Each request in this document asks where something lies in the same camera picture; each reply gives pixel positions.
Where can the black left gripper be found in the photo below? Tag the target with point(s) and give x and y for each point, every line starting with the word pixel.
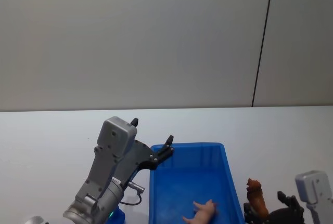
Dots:
pixel 131 160

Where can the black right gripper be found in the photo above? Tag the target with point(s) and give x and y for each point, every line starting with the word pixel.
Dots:
pixel 286 216

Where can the brown toy animal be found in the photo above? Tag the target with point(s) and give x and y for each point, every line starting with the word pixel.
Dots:
pixel 256 198

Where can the blue plastic bin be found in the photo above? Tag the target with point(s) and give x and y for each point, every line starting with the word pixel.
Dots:
pixel 187 177

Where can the pink toy pig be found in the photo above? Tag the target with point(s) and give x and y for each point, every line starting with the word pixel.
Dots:
pixel 204 211

